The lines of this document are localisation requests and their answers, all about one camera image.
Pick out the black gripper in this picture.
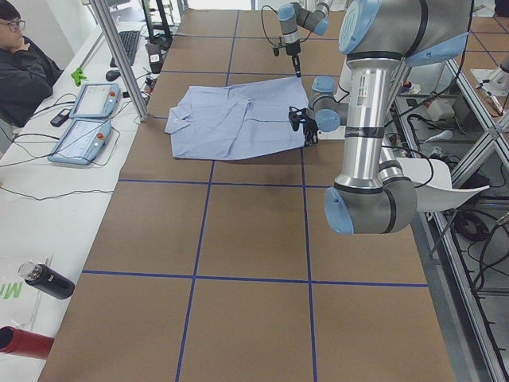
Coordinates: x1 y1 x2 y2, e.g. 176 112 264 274
286 41 301 78
303 119 318 146

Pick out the blue striped button shirt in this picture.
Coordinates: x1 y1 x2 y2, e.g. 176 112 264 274
165 76 308 161

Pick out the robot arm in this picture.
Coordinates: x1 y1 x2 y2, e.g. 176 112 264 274
324 1 473 234
273 1 333 77

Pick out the black keyboard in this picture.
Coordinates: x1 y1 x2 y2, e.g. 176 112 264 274
119 30 140 65

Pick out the black computer mouse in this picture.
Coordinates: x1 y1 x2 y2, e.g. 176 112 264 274
105 70 121 82

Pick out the upper teach pendant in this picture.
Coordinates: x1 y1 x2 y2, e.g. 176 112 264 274
69 82 122 119

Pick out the teach pendant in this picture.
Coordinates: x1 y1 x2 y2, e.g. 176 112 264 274
69 82 122 119
48 119 111 166

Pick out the green plastic clip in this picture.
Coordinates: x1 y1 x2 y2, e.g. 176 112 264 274
71 68 87 87

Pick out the lower teach pendant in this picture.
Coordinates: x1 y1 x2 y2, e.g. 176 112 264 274
48 119 111 166

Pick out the black mobile phone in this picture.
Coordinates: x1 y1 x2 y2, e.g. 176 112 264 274
50 109 71 127

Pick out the seated person in black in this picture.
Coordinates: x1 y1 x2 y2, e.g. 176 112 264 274
1 1 63 127

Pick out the black water bottle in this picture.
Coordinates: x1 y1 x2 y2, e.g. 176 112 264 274
18 262 75 300

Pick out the red cylinder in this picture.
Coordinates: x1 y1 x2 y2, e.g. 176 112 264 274
1 326 54 360

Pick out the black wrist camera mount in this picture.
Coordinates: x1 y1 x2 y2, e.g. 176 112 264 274
288 106 307 132

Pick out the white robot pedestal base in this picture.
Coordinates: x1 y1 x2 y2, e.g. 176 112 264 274
317 59 359 142

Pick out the aluminium frame post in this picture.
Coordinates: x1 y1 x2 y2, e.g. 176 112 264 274
90 0 148 122

